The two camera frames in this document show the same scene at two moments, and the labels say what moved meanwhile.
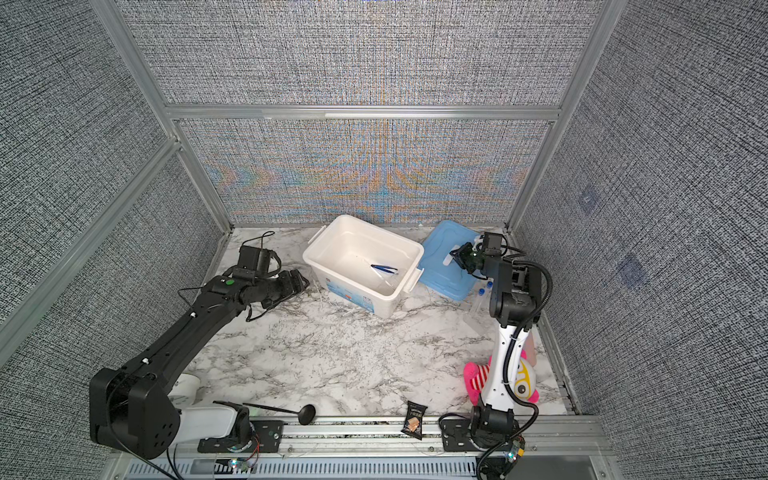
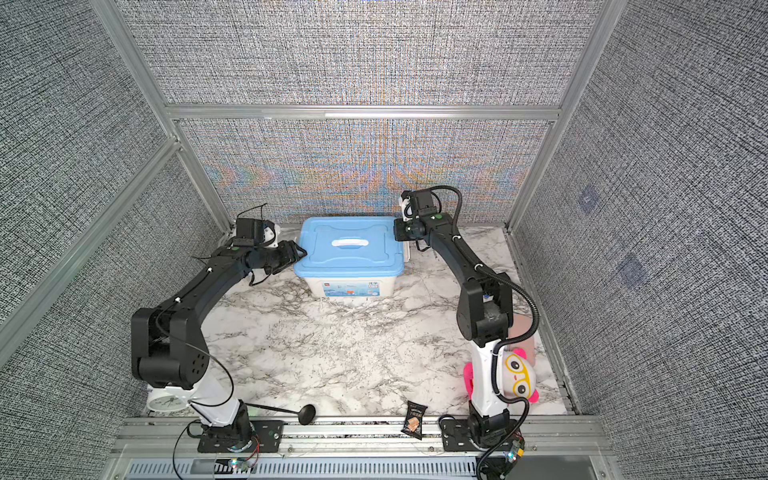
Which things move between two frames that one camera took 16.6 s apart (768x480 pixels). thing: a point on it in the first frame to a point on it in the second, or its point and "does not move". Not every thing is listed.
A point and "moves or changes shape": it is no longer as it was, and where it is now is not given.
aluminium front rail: (552, 448) does not move
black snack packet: (414, 419) does not move
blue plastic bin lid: (452, 280) to (350, 247)
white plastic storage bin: (364, 265) moves or changes shape
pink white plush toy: (476, 374) does not move
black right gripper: (461, 256) to (399, 230)
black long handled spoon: (306, 413) does not move
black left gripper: (291, 288) to (289, 255)
